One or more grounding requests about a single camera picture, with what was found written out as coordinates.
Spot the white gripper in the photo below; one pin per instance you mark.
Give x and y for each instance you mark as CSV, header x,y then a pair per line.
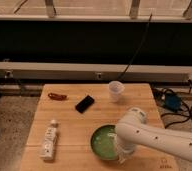
x,y
124,149

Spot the green ceramic bowl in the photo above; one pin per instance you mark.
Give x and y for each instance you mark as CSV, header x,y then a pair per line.
x,y
102,143

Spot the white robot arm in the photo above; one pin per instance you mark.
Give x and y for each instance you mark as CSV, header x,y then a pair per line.
x,y
133,129

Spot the black rectangular block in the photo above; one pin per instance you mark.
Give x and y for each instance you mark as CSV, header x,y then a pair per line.
x,y
84,104

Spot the clear plastic cup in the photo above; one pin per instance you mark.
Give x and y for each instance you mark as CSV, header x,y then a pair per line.
x,y
115,89

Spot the blue power adapter box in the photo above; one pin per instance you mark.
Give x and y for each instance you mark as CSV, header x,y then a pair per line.
x,y
172,102

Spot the white tube bottle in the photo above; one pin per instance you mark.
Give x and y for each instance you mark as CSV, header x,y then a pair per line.
x,y
49,140

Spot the red-brown small object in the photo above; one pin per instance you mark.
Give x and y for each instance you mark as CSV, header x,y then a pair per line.
x,y
57,97

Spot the metal rail beam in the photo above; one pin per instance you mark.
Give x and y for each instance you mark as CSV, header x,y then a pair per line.
x,y
95,72

